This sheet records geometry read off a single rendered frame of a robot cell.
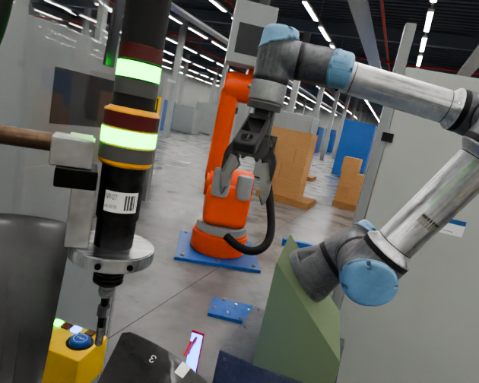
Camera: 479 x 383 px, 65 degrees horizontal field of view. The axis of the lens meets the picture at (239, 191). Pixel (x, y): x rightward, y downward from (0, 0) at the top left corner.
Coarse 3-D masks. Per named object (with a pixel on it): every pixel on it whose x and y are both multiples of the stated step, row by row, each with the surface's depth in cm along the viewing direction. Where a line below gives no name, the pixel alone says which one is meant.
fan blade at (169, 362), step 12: (120, 336) 61; (132, 336) 62; (120, 348) 59; (132, 348) 60; (144, 348) 61; (156, 348) 62; (120, 360) 57; (132, 360) 58; (168, 360) 61; (180, 360) 62; (108, 372) 55; (120, 372) 55; (132, 372) 56; (144, 372) 57; (156, 372) 57; (168, 372) 59; (192, 372) 61
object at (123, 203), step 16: (112, 176) 30; (128, 176) 30; (144, 176) 31; (112, 192) 30; (128, 192) 30; (96, 208) 31; (112, 208) 30; (128, 208) 31; (96, 224) 31; (112, 224) 31; (128, 224) 31; (96, 240) 31; (112, 240) 31; (128, 240) 32; (96, 272) 32
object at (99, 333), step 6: (102, 300) 33; (108, 300) 33; (102, 306) 33; (108, 306) 33; (102, 312) 33; (108, 312) 34; (102, 318) 34; (102, 324) 34; (102, 330) 34; (96, 336) 34; (102, 336) 34; (96, 342) 34; (102, 342) 34
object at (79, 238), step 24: (72, 144) 28; (72, 168) 28; (96, 168) 30; (72, 192) 29; (72, 216) 29; (72, 240) 30; (144, 240) 35; (96, 264) 29; (120, 264) 30; (144, 264) 31
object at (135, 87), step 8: (120, 80) 29; (128, 80) 28; (136, 80) 28; (120, 88) 29; (128, 88) 28; (136, 88) 29; (144, 88) 29; (152, 88) 29; (136, 96) 29; (144, 96) 29; (152, 96) 30
